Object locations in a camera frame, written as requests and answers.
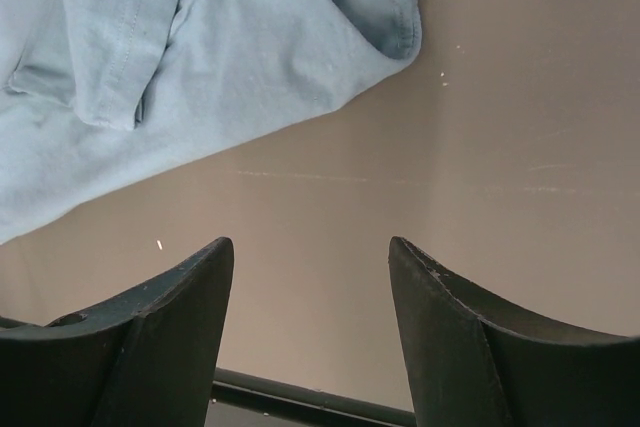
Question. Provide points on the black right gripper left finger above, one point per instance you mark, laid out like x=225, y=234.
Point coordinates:
x=145, y=357

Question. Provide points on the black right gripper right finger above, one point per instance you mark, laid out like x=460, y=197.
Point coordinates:
x=474, y=358

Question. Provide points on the grey-blue t-shirt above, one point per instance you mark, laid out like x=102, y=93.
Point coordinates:
x=97, y=95

